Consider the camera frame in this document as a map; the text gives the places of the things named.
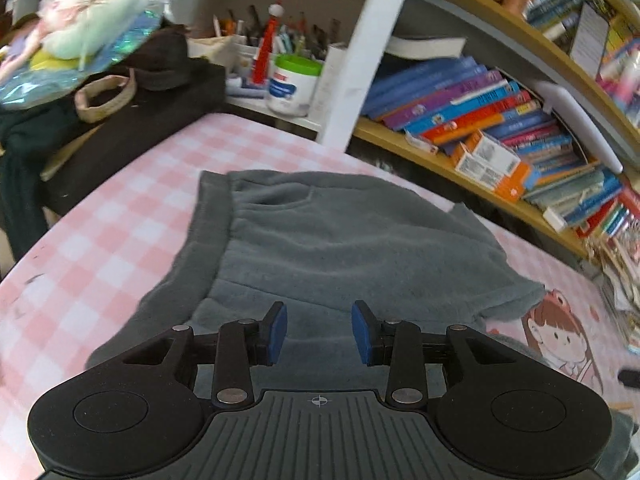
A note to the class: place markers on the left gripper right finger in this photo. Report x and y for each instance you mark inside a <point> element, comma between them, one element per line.
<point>409,353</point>

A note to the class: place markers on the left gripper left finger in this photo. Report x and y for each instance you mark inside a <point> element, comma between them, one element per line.
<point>231,352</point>

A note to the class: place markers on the grey fleece garment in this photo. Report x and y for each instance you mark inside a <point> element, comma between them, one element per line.
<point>318,242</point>

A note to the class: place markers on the pink checkered table mat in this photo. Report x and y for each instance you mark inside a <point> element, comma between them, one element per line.
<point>85,277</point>

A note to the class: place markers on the orange white carton box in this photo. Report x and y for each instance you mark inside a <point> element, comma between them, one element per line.
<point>492,165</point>

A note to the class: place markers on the purple book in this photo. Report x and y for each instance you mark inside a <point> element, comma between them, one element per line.
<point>429,104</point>

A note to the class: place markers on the pile of papers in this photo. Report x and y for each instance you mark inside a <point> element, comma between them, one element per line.
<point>618,258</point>

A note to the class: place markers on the red orange book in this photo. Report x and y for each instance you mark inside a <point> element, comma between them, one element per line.
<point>485,117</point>

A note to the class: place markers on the white jar green lid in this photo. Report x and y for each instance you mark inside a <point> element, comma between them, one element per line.
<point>291,85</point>

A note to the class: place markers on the white flat tablet device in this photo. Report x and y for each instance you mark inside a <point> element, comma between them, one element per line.
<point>557,99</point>

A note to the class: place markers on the wooden bookshelf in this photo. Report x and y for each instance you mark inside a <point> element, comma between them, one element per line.
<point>541,79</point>

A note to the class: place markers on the pen holder with pens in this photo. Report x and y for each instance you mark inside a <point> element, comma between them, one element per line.
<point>296,34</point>

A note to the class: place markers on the iridescent plush toy bag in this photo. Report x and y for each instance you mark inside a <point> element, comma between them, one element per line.
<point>67,41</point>

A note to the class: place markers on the white shelf post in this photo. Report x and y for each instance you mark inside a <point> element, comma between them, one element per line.
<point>365,51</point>

